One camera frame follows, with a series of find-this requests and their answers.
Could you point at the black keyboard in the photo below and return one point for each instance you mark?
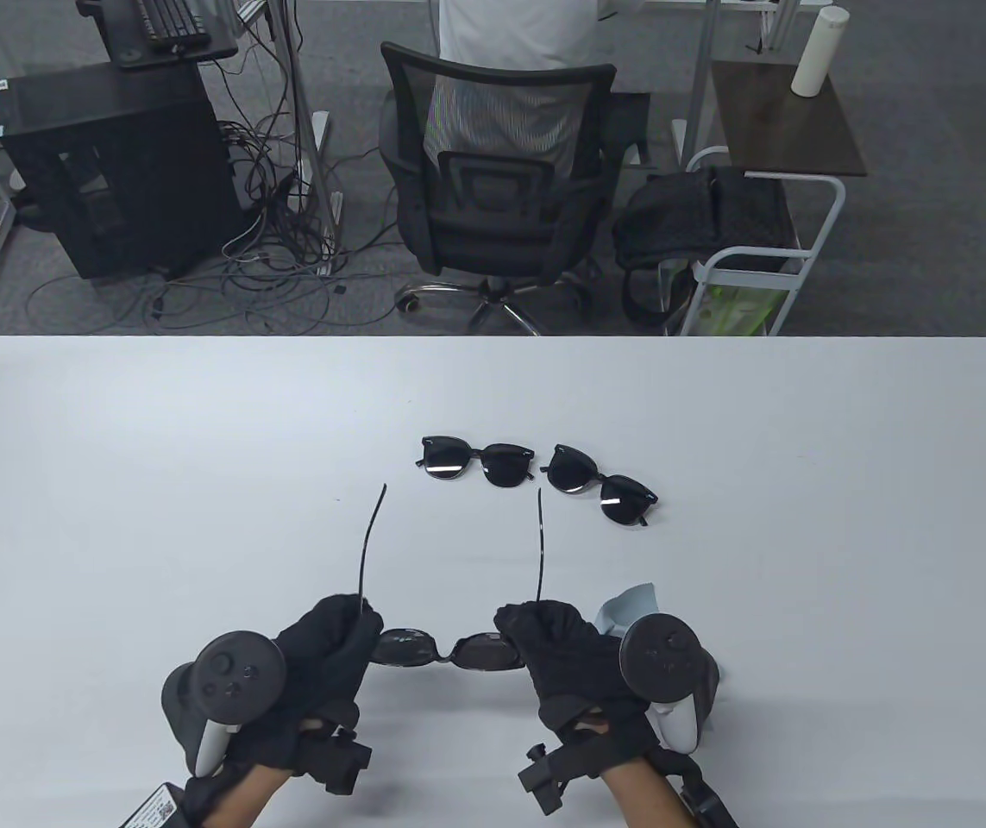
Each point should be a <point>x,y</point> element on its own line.
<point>169,19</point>

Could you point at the black sunglasses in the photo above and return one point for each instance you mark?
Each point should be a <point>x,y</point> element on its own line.
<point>484,654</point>
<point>505,466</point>
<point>622,500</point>

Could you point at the black backpack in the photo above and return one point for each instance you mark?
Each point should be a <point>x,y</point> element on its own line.
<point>682,216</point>

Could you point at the dark brown side table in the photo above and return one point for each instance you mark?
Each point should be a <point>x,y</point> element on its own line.
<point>786,129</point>

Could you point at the black computer tower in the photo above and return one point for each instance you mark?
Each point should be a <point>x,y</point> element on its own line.
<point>113,172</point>

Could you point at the person's left hand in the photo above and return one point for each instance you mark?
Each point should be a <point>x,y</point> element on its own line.
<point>324,664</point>

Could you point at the green packet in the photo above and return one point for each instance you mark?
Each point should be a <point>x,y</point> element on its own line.
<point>738,310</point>

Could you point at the person's right forearm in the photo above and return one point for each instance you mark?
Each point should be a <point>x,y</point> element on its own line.
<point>643,793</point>

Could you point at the white desk leg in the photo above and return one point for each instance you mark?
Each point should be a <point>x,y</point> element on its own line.
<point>307,129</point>

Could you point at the light blue cleaning cloth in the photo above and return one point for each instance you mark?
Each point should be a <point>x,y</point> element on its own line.
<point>622,608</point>

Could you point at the black keyboard tray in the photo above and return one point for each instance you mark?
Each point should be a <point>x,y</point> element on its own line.
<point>117,30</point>

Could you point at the person's right hand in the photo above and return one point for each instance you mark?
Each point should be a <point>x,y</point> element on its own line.
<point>574,664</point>

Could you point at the white cylindrical bottle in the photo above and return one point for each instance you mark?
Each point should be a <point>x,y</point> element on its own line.
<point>816,52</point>

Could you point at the black mesh office chair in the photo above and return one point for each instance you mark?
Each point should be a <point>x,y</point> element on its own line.
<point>492,233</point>

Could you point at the white metal desk frame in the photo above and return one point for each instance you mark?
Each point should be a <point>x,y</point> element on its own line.
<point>701,69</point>

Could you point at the person's left forearm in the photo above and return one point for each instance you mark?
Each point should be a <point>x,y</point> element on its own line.
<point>242,798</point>

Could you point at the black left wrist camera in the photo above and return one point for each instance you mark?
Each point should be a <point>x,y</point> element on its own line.
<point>342,759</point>

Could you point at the grey and white controller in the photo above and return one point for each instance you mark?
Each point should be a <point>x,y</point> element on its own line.
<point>229,673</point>
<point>665,655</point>

